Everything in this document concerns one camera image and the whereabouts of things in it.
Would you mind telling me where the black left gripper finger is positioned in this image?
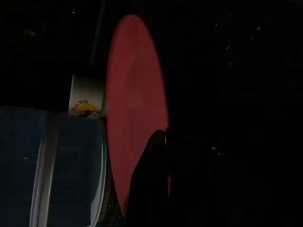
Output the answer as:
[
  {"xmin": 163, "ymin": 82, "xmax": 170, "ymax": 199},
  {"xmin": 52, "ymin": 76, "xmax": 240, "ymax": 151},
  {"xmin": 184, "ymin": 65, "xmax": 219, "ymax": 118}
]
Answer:
[{"xmin": 125, "ymin": 129, "xmax": 170, "ymax": 227}]

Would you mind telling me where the red round plate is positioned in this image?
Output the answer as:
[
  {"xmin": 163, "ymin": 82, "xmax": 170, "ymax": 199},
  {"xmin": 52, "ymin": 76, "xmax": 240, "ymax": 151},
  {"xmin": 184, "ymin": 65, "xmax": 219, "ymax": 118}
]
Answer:
[{"xmin": 105, "ymin": 14, "xmax": 171, "ymax": 218}]

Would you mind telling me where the clear plastic container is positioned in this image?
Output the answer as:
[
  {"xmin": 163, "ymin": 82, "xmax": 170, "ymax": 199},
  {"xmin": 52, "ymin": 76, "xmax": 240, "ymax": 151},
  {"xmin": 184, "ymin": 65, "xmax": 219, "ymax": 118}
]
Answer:
[{"xmin": 0, "ymin": 106, "xmax": 107, "ymax": 227}]

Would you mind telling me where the white mug with cartoon print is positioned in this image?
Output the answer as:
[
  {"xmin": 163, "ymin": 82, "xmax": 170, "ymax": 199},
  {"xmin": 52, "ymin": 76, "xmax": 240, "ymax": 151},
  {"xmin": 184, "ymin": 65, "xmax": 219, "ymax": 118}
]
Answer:
[{"xmin": 68, "ymin": 74, "xmax": 107, "ymax": 119}]

